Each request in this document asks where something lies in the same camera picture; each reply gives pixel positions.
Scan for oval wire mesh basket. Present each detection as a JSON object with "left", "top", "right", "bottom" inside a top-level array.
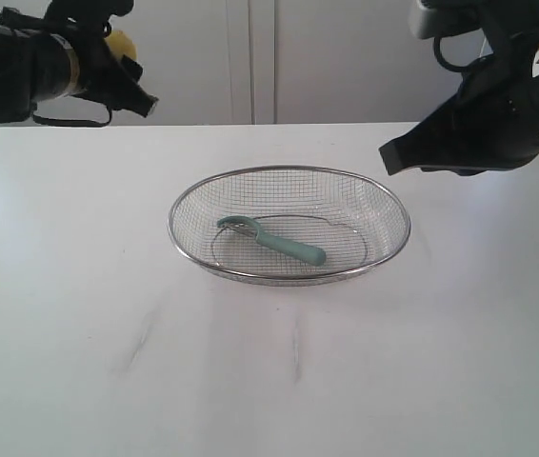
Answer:
[{"left": 168, "top": 165, "right": 411, "bottom": 287}]

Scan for yellow lemon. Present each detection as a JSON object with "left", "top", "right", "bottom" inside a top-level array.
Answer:
[{"left": 105, "top": 30, "right": 137, "bottom": 61}]

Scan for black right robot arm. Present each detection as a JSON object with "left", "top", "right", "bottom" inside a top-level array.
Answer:
[{"left": 379, "top": 1, "right": 539, "bottom": 176}]

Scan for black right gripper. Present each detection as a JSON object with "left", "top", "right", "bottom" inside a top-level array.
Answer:
[{"left": 379, "top": 1, "right": 539, "bottom": 177}]

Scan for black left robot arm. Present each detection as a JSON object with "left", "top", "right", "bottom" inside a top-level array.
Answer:
[{"left": 0, "top": 1, "right": 158, "bottom": 128}]

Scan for teal handled peeler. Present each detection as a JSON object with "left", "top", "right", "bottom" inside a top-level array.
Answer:
[{"left": 216, "top": 215, "right": 327, "bottom": 267}]

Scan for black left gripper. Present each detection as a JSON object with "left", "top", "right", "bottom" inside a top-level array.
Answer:
[{"left": 44, "top": 0, "right": 158, "bottom": 117}]

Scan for white cabinet doors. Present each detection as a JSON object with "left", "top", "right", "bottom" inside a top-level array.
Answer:
[{"left": 0, "top": 0, "right": 499, "bottom": 129}]

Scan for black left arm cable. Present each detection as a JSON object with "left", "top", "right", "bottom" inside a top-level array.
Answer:
[{"left": 0, "top": 0, "right": 113, "bottom": 129}]

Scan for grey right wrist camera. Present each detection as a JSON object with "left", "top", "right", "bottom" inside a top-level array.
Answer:
[{"left": 409, "top": 0, "right": 479, "bottom": 40}]

